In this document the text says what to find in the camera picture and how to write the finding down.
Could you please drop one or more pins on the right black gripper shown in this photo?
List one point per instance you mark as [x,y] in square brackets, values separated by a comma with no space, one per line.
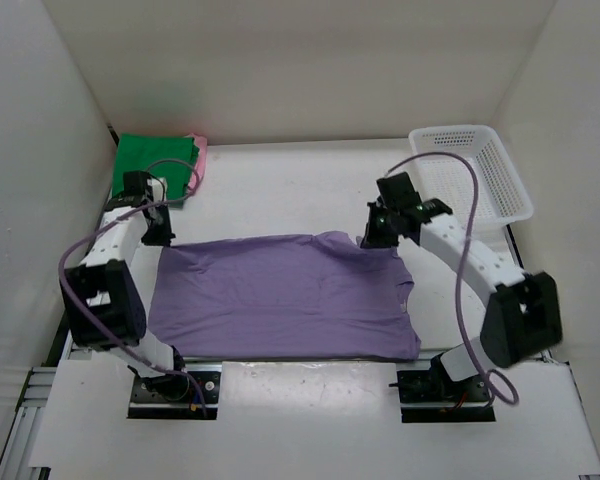
[372,238]

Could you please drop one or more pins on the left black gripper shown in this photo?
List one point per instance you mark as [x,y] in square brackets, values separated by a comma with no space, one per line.
[164,237]

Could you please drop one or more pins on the pink t shirt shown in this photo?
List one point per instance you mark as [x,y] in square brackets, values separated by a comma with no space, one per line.
[201,143]

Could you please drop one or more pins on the green t shirt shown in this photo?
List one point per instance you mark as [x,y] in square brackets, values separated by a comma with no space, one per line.
[169,158]

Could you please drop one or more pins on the lilac t shirt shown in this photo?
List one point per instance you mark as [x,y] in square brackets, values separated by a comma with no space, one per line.
[291,297]

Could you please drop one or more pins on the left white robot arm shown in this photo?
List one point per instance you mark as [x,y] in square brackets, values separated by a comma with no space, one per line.
[103,305]

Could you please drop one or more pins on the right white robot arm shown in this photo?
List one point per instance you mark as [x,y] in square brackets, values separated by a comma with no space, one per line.
[522,313]

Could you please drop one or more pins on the white plastic basket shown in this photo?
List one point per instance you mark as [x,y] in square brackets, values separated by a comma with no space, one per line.
[502,198]

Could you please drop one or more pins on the white front cover board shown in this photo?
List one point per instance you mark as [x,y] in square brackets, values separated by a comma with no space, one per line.
[294,421]

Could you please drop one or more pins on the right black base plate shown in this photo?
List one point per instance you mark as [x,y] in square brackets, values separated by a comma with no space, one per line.
[422,386]

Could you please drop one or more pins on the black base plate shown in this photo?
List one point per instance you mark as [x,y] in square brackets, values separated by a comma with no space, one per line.
[422,386]
[164,390]

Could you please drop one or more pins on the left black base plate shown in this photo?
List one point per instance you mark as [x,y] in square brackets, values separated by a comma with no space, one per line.
[164,390]

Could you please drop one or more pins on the aluminium frame rail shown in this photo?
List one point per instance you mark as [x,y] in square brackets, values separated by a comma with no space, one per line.
[72,316]

